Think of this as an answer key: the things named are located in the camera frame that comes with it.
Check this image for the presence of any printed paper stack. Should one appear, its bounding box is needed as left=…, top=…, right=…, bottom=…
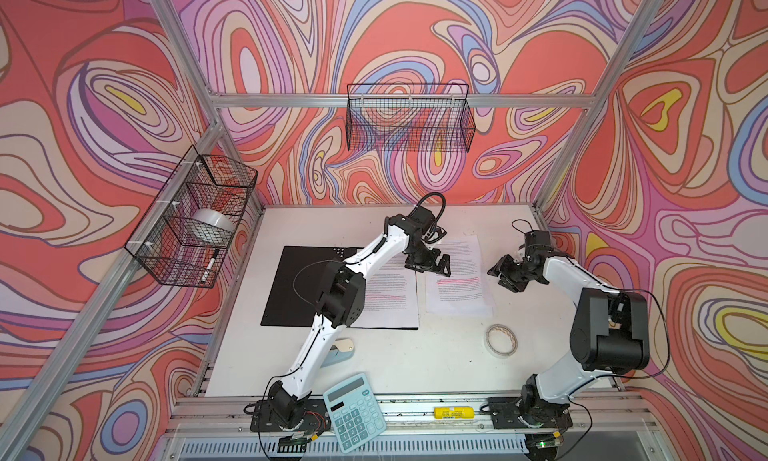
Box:
left=426, top=234, right=495, bottom=318

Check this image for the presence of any white black file folder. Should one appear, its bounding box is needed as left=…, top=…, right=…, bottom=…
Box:
left=260, top=246, right=406, bottom=327

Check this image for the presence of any single printed paper sheet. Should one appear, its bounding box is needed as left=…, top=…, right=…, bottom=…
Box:
left=351, top=268, right=419, bottom=330

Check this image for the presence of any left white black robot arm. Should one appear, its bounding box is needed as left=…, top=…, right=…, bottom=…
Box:
left=263, top=203, right=451, bottom=428

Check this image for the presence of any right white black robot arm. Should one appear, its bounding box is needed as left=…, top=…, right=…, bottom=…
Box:
left=488, top=230, right=650, bottom=415

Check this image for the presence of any clear tape roll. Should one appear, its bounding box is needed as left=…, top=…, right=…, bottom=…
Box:
left=484, top=324, right=518, bottom=359

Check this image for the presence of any blue cream stapler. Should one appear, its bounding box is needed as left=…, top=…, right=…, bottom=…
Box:
left=322, top=338, right=355, bottom=367

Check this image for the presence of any yellow label sticker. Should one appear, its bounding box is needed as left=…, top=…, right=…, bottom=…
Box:
left=433, top=406, right=475, bottom=420

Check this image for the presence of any teal calculator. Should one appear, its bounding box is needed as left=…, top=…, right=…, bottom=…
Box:
left=323, top=373, right=386, bottom=454

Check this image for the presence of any black marker pen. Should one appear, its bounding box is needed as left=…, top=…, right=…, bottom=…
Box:
left=200, top=249, right=220, bottom=285

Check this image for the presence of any back black wire basket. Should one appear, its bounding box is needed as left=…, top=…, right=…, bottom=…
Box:
left=345, top=81, right=476, bottom=153

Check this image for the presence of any black wire basket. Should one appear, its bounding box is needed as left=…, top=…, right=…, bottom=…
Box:
left=124, top=147, right=258, bottom=288
left=345, top=81, right=476, bottom=153

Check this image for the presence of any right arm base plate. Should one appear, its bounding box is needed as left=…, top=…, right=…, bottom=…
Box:
left=480, top=397, right=573, bottom=431

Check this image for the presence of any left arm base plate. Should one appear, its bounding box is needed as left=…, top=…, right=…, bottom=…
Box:
left=243, top=398, right=331, bottom=436

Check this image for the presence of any left black wire basket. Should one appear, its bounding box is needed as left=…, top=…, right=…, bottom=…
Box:
left=124, top=147, right=258, bottom=288

